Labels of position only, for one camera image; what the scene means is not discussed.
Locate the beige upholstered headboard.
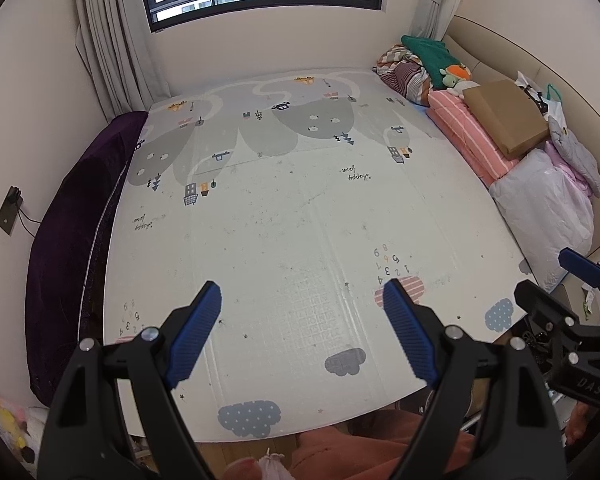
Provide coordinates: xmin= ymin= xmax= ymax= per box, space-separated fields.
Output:
xmin=443 ymin=16 xmax=600 ymax=260

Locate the striped folded blanket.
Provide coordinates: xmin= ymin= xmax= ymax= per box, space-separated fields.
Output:
xmin=373 ymin=44 xmax=432 ymax=106

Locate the grey padded jacket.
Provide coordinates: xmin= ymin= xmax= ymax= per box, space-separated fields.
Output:
xmin=552 ymin=128 xmax=600 ymax=198

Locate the paper tag on cabinet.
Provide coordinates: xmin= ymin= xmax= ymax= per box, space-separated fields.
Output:
xmin=581 ymin=283 xmax=600 ymax=322

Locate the printed foam play mat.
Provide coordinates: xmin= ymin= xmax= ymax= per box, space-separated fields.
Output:
xmin=104 ymin=70 xmax=527 ymax=442

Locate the green plush toy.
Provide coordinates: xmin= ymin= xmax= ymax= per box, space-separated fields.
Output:
xmin=439 ymin=64 xmax=471 ymax=89

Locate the green folded sweater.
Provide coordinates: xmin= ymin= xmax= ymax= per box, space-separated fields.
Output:
xmin=401 ymin=35 xmax=460 ymax=90

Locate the pink striped folded quilt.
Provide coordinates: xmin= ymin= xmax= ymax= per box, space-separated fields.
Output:
xmin=426 ymin=90 xmax=519 ymax=188

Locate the white bagged duvet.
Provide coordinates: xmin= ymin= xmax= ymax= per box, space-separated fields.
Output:
xmin=489 ymin=148 xmax=594 ymax=292

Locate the person right hand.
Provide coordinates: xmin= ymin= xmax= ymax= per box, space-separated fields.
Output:
xmin=565 ymin=402 xmax=598 ymax=446

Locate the grey curtain left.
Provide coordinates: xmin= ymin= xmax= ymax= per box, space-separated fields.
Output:
xmin=74 ymin=0 xmax=171 ymax=120

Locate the black wall switch plate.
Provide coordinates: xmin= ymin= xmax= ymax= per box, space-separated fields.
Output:
xmin=0 ymin=186 xmax=23 ymax=235

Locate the white shopping bag green handle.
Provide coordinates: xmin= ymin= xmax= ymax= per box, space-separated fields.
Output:
xmin=516 ymin=72 xmax=568 ymax=134

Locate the dark purple velvet blanket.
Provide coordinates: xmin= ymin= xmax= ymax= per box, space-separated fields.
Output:
xmin=24 ymin=112 xmax=148 ymax=408

